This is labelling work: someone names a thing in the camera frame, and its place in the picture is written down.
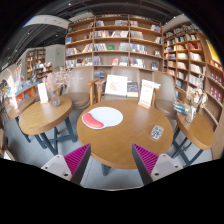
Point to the beige armchair right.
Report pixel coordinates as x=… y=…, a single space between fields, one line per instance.
x=166 y=97

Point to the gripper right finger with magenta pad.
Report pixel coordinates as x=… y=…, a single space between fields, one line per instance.
x=152 y=166

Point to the wooden bookshelf right wall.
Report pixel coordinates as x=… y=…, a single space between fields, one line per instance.
x=188 y=55

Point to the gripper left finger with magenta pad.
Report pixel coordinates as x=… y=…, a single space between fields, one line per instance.
x=70 y=167

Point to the beige armchair centre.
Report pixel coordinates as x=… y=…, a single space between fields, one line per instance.
x=133 y=75

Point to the far wooden bookshelf left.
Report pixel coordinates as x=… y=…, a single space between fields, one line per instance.
x=36 y=66

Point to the glass vase with pink flowers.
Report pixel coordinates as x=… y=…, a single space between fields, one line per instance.
x=54 y=81

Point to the round wooden right table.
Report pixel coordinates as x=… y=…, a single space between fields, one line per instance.
x=198 y=133

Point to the white sign in wooden stand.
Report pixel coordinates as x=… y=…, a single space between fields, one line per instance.
x=146 y=93

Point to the white mouse pad red wrist-rest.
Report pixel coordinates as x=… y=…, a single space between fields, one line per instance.
x=102 y=117

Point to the white sign card left table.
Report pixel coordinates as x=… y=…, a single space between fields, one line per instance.
x=42 y=93

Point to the large wooden bookshelf centre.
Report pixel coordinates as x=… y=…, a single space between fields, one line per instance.
x=115 y=39

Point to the glass vase with dried flowers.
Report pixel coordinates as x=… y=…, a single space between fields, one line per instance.
x=197 y=97

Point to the small round table far left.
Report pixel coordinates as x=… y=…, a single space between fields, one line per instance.
x=22 y=106

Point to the beige armchair left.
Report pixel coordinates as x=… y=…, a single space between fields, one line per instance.
x=81 y=89

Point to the beige armchair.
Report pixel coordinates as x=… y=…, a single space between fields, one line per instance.
x=133 y=75
x=81 y=89
x=166 y=97

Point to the dark blue book on chair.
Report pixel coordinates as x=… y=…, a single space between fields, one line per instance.
x=132 y=89

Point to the stack of books right chair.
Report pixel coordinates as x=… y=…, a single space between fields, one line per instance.
x=179 y=107

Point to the round wooden table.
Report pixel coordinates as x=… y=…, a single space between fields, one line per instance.
x=42 y=119
x=112 y=146
x=198 y=133

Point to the round wooden centre table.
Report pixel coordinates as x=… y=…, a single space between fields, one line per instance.
x=112 y=146

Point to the white picture book on chair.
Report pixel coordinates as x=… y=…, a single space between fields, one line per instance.
x=116 y=85

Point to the round wooden left table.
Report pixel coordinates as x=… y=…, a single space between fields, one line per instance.
x=42 y=119

